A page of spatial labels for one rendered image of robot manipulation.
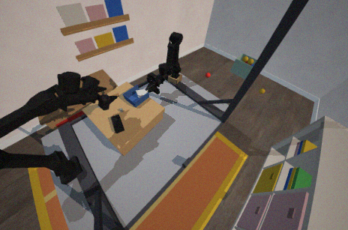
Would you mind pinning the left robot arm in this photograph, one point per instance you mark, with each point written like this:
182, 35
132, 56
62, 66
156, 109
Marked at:
43, 103

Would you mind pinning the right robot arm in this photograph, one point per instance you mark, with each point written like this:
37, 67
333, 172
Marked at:
172, 60

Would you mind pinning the blue open tray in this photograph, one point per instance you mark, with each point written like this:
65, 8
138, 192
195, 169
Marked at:
132, 98

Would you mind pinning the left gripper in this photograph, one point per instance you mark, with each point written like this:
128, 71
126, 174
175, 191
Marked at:
104, 100

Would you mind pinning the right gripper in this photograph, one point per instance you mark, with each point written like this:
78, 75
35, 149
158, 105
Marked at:
154, 83

